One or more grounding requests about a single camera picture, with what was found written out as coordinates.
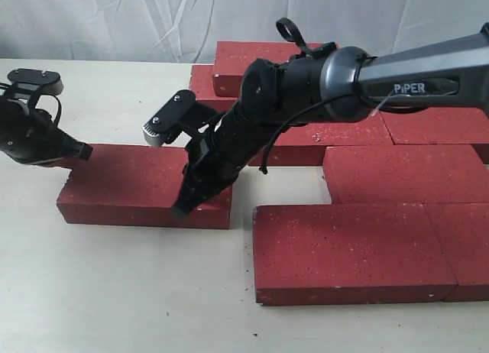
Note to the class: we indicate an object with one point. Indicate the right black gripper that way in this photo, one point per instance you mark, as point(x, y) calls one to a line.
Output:
point(216, 158)

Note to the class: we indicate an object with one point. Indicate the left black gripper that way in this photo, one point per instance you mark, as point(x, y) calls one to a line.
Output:
point(31, 136)

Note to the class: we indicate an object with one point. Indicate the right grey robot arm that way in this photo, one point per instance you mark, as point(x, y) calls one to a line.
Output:
point(327, 84)

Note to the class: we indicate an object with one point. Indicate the red back left brick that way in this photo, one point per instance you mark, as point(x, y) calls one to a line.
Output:
point(206, 85)

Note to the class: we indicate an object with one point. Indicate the red top stacked brick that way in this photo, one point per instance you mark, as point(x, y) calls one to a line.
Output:
point(232, 58)

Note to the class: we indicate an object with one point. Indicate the red front left brick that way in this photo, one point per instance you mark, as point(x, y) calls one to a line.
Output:
point(347, 254)

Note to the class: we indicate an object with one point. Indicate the red third row brick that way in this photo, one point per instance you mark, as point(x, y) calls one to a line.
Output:
point(428, 174)

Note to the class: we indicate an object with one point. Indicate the red middle right brick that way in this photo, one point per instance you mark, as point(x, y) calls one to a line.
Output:
point(441, 126)

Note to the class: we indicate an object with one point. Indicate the red front right brick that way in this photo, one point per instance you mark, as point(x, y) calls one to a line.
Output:
point(462, 231)

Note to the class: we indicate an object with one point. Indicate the white backdrop curtain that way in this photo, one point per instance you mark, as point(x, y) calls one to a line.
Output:
point(187, 31)

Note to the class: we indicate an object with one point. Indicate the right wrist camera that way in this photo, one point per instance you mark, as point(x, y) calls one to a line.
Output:
point(175, 117)

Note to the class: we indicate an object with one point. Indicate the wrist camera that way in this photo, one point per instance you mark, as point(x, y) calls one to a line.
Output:
point(175, 117)
point(30, 81)

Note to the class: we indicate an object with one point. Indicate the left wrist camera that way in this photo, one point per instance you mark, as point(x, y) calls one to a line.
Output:
point(30, 81)

